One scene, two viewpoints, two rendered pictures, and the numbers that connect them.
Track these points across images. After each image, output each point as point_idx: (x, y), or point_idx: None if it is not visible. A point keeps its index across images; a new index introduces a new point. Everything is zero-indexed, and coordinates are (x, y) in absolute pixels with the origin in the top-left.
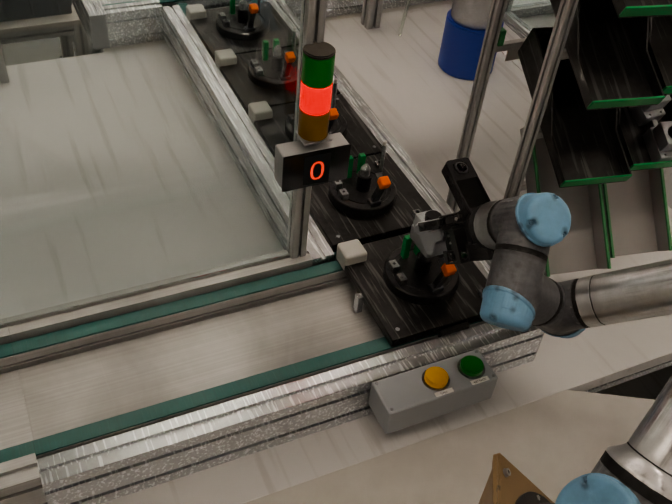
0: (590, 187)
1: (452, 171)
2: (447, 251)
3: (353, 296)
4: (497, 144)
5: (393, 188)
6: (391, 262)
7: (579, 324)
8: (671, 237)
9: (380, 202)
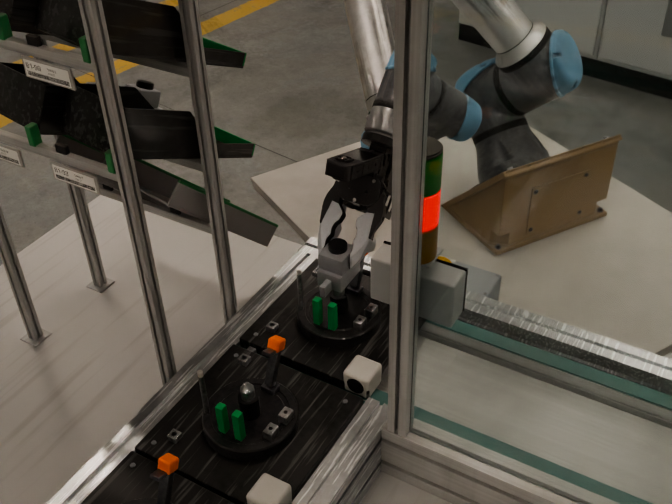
0: (169, 192)
1: (355, 163)
2: (388, 207)
3: (387, 381)
4: None
5: (226, 387)
6: (360, 321)
7: None
8: (55, 253)
9: None
